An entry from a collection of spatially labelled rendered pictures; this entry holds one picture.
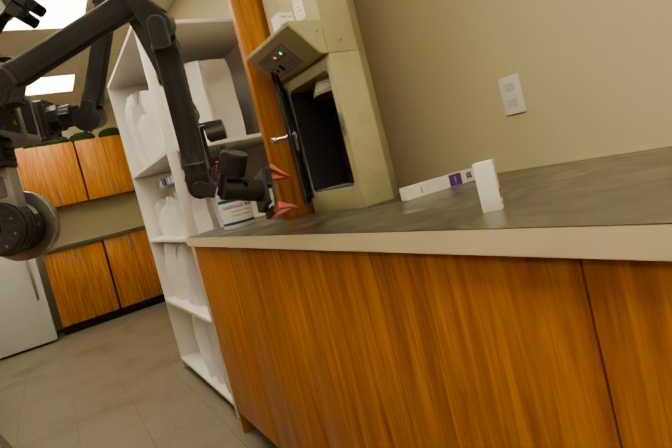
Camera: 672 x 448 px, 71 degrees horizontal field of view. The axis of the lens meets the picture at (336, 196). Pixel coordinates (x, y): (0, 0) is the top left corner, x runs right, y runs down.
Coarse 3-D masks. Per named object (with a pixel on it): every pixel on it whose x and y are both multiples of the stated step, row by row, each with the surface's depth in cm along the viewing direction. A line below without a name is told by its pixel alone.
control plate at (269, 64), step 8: (280, 48) 144; (272, 56) 150; (280, 56) 148; (288, 56) 146; (296, 56) 144; (264, 64) 156; (272, 64) 154; (280, 64) 152; (288, 64) 150; (296, 64) 148; (280, 72) 156; (288, 72) 154
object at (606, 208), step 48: (528, 192) 90; (576, 192) 77; (624, 192) 67; (192, 240) 201; (240, 240) 151; (288, 240) 121; (336, 240) 101; (384, 240) 86; (432, 240) 76; (480, 240) 67; (528, 240) 60; (576, 240) 55; (624, 240) 50
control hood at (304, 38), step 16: (288, 32) 135; (304, 32) 135; (320, 32) 138; (272, 48) 146; (288, 48) 142; (304, 48) 139; (320, 48) 137; (256, 64) 158; (304, 64) 147; (272, 80) 163
